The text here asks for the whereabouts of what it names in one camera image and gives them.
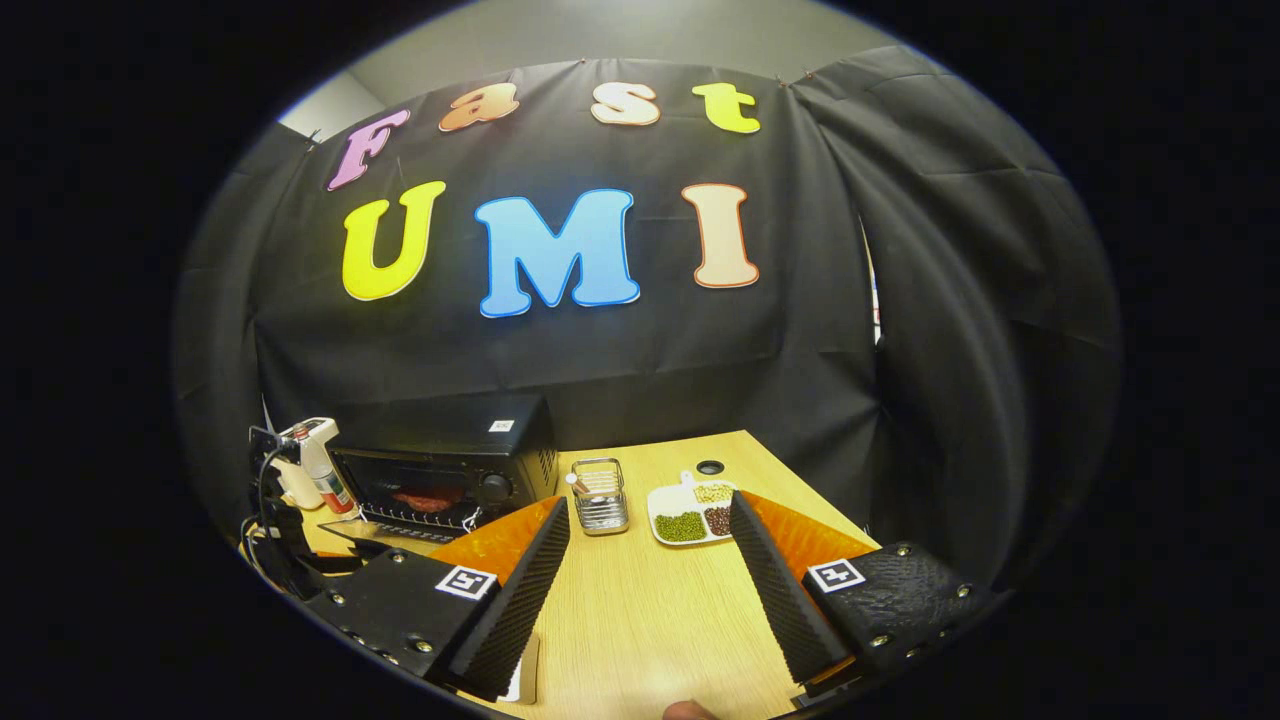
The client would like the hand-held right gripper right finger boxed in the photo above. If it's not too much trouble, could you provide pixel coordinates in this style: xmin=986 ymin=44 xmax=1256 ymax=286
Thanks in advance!
xmin=727 ymin=490 xmax=1002 ymax=700

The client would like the metal wire basket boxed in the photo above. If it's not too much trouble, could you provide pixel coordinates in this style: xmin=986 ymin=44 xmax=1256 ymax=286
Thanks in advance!
xmin=570 ymin=457 xmax=632 ymax=538

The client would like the white divided bean plate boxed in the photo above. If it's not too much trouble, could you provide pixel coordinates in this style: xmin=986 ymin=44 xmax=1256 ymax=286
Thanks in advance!
xmin=647 ymin=470 xmax=742 ymax=548

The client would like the white toaster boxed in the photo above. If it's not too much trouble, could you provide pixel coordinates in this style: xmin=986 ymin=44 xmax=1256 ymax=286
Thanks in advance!
xmin=268 ymin=417 xmax=342 ymax=512

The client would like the black backdrop cloth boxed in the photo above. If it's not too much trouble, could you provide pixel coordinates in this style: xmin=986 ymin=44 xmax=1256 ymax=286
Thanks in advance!
xmin=170 ymin=45 xmax=1123 ymax=593

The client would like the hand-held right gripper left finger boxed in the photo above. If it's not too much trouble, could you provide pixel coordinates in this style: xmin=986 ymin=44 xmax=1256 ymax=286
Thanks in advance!
xmin=305 ymin=495 xmax=572 ymax=704

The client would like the white slotted tray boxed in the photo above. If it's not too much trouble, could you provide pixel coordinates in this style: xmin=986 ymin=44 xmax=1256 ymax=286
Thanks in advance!
xmin=498 ymin=632 xmax=542 ymax=706

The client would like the clear plastic bottle red label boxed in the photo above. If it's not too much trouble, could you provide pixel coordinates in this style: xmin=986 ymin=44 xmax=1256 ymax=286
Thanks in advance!
xmin=292 ymin=425 xmax=357 ymax=517

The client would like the black electric oven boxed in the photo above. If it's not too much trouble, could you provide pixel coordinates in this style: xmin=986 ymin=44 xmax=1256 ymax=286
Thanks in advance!
xmin=320 ymin=393 xmax=562 ymax=558

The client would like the red meat piece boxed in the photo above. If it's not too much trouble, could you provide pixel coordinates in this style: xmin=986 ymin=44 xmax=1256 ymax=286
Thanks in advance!
xmin=391 ymin=487 xmax=468 ymax=515

